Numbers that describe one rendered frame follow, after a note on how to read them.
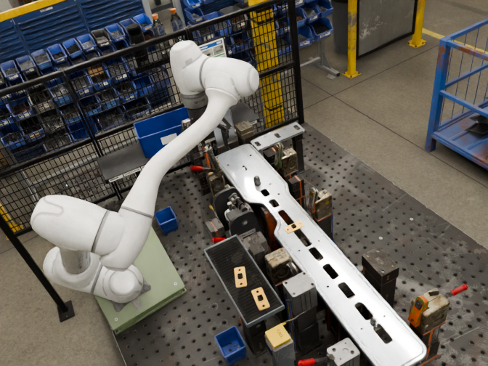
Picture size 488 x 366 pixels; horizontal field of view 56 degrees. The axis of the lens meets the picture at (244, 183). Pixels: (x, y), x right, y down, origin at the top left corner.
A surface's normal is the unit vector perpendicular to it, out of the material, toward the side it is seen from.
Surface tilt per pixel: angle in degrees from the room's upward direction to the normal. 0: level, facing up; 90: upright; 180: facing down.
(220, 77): 41
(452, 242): 0
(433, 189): 0
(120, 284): 47
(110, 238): 55
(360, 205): 0
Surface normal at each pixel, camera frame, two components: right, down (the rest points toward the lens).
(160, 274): 0.25, -0.22
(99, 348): -0.15, -0.74
